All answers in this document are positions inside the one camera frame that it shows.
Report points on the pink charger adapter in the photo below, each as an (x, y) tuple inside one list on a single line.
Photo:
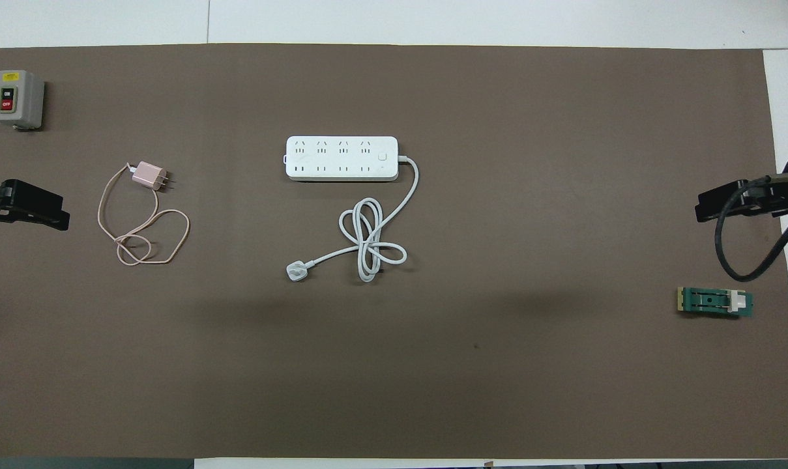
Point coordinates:
[(149, 174)]

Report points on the green circuit board fixture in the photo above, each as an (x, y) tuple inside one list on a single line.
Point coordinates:
[(710, 301)]

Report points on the white power strip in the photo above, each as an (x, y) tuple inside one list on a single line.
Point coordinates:
[(341, 158)]

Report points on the brown table mat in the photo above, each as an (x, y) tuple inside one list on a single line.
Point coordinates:
[(433, 365)]

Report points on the grey on-off switch box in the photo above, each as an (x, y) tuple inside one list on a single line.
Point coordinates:
[(25, 98)]

